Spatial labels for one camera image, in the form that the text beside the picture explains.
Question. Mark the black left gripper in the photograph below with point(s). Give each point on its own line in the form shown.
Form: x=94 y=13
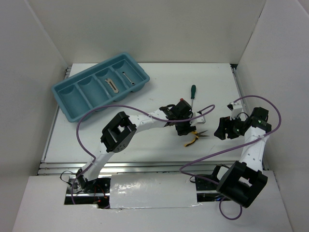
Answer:
x=183 y=131

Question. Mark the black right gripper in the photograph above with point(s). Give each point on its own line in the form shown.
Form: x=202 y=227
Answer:
x=225 y=123

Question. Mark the yellow black needle-nose pliers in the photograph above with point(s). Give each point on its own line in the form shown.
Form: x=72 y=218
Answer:
x=197 y=136

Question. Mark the green handled screwdriver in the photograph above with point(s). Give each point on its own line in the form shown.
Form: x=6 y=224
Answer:
x=193 y=92

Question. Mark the small silver ratchet wrench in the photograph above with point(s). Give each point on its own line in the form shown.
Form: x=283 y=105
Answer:
x=128 y=78

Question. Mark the silver utility knife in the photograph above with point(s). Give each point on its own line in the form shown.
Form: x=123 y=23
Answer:
x=112 y=85

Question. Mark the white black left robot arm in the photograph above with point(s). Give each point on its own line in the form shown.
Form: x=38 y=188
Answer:
x=117 y=134

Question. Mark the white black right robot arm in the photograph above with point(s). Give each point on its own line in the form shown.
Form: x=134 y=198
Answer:
x=244 y=180

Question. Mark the white front cover board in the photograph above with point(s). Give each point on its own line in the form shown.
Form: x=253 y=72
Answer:
x=137 y=191

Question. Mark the teal compartment tray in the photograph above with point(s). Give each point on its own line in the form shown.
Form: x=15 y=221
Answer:
x=86 y=90

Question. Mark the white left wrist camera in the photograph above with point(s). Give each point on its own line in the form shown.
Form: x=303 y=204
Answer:
x=197 y=119

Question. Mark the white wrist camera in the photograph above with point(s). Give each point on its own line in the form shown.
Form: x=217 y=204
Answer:
x=197 y=119
x=236 y=109

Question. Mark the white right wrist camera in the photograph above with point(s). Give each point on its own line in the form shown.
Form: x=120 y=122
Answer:
x=236 y=109

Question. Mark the aluminium table frame rail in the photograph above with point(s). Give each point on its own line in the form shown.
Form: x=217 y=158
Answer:
x=154 y=150

